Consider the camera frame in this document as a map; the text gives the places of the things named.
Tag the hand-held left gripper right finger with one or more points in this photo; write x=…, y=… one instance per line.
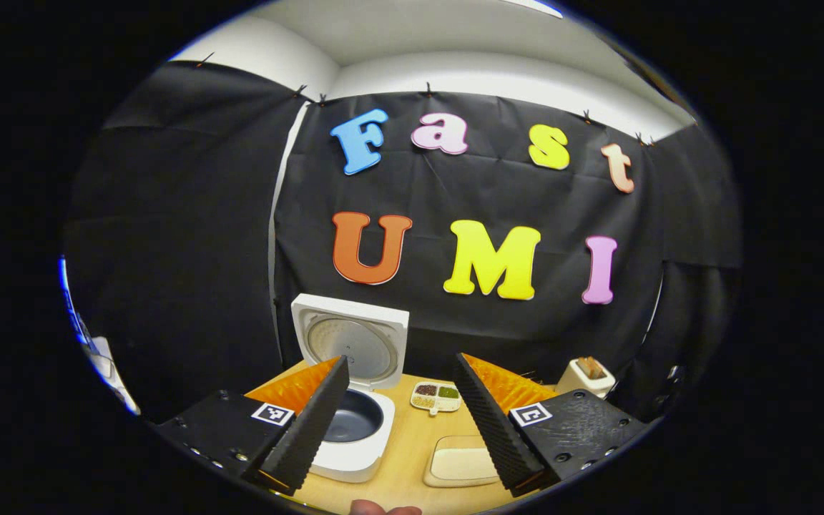
x=491, y=422

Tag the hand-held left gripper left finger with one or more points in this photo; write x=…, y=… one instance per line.
x=308, y=425

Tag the clear tray of rice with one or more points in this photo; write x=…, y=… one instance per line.
x=458, y=461

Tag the white rice cooker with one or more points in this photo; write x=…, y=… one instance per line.
x=351, y=336

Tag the white divided grain dish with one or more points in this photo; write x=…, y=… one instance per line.
x=435, y=395

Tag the white toaster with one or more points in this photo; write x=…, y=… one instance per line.
x=584, y=386

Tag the toast slice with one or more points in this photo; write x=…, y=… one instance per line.
x=589, y=368

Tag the black backdrop cloth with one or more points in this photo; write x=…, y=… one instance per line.
x=455, y=200

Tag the computer monitor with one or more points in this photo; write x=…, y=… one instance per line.
x=72, y=307

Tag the ceiling light panel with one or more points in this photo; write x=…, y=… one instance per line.
x=535, y=7

